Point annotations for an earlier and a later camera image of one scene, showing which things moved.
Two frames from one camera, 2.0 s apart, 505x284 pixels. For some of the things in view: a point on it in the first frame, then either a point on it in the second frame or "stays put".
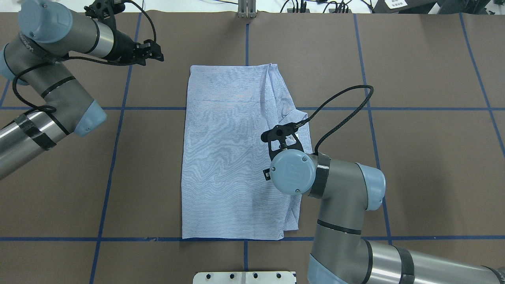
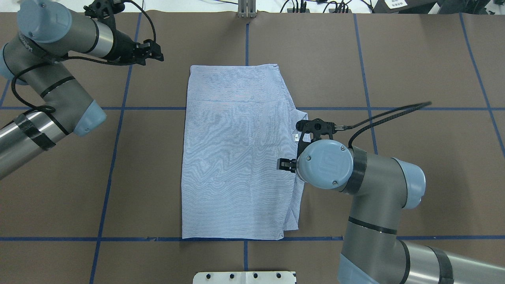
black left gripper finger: [159, 57] stays put
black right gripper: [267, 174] → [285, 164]
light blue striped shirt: [224, 196] stays put
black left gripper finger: [150, 47] stays put
